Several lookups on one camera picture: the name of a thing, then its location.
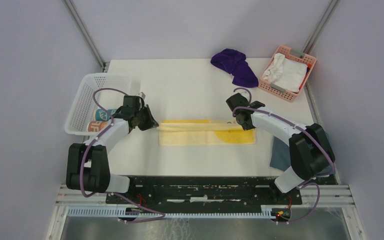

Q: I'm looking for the yellow cloth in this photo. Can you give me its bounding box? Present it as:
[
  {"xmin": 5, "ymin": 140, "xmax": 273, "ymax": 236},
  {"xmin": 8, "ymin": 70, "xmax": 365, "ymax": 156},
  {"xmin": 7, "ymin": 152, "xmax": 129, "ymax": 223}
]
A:
[{"xmin": 157, "ymin": 119, "xmax": 257, "ymax": 146}]

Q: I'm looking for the teal bunny pattern towel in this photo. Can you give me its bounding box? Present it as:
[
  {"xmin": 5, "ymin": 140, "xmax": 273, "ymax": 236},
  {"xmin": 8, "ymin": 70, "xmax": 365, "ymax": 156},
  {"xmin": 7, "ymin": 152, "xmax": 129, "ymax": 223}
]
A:
[{"xmin": 93, "ymin": 109, "xmax": 116, "ymax": 122}]

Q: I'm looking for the cream rabbit text towel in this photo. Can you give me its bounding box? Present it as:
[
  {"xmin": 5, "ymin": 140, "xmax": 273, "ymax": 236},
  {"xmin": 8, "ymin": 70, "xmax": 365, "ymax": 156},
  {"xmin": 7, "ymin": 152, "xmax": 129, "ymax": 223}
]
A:
[{"xmin": 86, "ymin": 120, "xmax": 108, "ymax": 133}]

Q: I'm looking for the white plastic basket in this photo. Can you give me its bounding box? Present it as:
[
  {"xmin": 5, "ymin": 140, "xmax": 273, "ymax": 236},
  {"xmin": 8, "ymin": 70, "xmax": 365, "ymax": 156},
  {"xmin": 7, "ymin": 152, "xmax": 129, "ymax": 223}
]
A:
[{"xmin": 64, "ymin": 73, "xmax": 141, "ymax": 136}]

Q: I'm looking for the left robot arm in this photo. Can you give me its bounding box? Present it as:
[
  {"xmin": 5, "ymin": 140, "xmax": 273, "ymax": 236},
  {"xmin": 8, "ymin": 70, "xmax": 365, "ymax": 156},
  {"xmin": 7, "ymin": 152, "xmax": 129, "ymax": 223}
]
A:
[{"xmin": 65, "ymin": 95, "xmax": 159, "ymax": 204}]

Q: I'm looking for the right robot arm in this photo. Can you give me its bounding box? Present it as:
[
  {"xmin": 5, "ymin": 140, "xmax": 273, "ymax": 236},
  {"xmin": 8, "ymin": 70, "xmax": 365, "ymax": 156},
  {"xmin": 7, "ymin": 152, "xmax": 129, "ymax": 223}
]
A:
[{"xmin": 226, "ymin": 93, "xmax": 335, "ymax": 204}]

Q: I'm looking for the dark teal cloth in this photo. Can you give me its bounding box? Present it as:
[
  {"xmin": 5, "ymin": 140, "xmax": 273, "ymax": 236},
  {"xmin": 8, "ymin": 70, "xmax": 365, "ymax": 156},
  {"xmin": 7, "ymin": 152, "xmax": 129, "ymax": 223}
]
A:
[{"xmin": 269, "ymin": 132, "xmax": 336, "ymax": 175}]

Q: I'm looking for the purple cloth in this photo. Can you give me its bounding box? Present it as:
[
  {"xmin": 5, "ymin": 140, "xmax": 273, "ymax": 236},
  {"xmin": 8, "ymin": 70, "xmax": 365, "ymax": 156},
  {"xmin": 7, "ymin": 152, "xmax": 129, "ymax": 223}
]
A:
[{"xmin": 210, "ymin": 48, "xmax": 259, "ymax": 88}]

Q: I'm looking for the white cloth in basket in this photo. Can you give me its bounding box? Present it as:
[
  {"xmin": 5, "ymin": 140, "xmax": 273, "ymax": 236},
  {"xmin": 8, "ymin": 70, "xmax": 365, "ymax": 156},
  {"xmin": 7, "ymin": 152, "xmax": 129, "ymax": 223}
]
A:
[{"xmin": 261, "ymin": 53, "xmax": 308, "ymax": 93}]

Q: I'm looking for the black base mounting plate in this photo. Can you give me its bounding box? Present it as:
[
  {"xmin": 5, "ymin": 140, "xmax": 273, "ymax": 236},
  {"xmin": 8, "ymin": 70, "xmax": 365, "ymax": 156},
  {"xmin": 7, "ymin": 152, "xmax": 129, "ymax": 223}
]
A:
[{"xmin": 124, "ymin": 176, "xmax": 303, "ymax": 214}]

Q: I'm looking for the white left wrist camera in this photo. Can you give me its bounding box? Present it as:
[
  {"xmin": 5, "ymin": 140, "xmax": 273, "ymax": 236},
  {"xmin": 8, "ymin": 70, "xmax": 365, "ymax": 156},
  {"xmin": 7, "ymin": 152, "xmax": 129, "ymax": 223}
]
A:
[{"xmin": 138, "ymin": 92, "xmax": 146, "ymax": 99}]

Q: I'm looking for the white toothed cable rail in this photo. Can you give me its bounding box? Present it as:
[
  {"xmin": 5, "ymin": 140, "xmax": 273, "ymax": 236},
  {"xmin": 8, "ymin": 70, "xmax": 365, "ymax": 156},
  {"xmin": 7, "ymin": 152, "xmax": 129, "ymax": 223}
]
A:
[{"xmin": 67, "ymin": 206, "xmax": 276, "ymax": 220}]

